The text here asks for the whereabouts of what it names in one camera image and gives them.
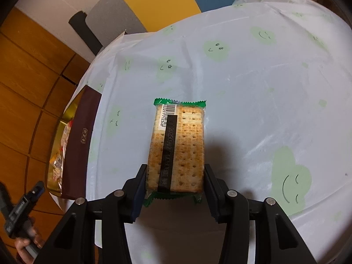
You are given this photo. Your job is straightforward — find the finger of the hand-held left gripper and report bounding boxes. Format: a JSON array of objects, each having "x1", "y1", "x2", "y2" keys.
[{"x1": 23, "y1": 181, "x2": 46, "y2": 207}]

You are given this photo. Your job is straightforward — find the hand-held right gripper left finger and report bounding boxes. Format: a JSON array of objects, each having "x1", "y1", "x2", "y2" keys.
[{"x1": 31, "y1": 164, "x2": 147, "y2": 264}]

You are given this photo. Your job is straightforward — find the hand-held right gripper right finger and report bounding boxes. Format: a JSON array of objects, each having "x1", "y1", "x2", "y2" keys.
[{"x1": 204, "y1": 164, "x2": 317, "y2": 264}]

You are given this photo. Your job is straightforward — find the small yellow snack packet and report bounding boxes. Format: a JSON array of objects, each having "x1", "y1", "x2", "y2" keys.
[{"x1": 49, "y1": 151, "x2": 65, "y2": 169}]

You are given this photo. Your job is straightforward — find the green-ended cracker packet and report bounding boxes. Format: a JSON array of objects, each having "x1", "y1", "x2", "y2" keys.
[{"x1": 142, "y1": 97, "x2": 207, "y2": 207}]

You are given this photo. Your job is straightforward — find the gold tin box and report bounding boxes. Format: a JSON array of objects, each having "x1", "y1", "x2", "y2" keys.
[{"x1": 45, "y1": 85, "x2": 103, "y2": 201}]

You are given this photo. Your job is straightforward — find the person's left hand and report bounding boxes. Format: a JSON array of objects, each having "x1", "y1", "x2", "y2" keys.
[{"x1": 15, "y1": 218, "x2": 45, "y2": 264}]

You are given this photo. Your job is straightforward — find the plastic tablecloth with green smileys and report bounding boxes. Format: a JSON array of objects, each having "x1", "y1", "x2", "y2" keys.
[{"x1": 62, "y1": 0, "x2": 352, "y2": 264}]

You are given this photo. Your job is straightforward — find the wooden wardrobe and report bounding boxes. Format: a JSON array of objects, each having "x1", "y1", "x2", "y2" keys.
[{"x1": 0, "y1": 7, "x2": 97, "y2": 253}]

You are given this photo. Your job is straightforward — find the black foam roll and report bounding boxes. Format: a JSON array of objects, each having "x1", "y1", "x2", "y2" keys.
[{"x1": 68, "y1": 11, "x2": 103, "y2": 55}]

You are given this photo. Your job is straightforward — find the grey yellow blue chair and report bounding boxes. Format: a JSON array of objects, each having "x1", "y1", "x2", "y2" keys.
[{"x1": 85, "y1": 0, "x2": 246, "y2": 40}]

